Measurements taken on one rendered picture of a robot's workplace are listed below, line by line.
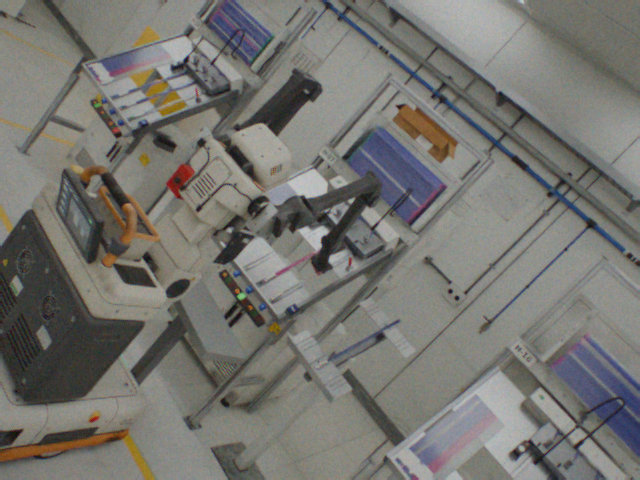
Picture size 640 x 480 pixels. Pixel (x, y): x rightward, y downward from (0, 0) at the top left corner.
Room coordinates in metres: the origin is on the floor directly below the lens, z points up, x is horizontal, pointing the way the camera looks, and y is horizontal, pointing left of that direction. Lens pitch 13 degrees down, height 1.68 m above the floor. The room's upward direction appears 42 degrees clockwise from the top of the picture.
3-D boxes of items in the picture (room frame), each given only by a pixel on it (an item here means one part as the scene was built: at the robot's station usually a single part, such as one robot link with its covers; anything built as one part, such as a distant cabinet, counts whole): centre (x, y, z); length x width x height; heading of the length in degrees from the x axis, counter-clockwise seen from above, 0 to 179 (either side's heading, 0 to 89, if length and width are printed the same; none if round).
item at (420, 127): (3.38, -0.09, 1.82); 0.68 x 0.30 x 0.20; 64
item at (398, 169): (3.06, -0.06, 1.52); 0.51 x 0.13 x 0.27; 64
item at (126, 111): (3.66, 1.31, 0.66); 1.01 x 0.73 x 1.31; 154
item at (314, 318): (3.20, -0.06, 0.31); 0.70 x 0.65 x 0.62; 64
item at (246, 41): (3.85, 1.24, 0.95); 1.35 x 0.82 x 1.90; 154
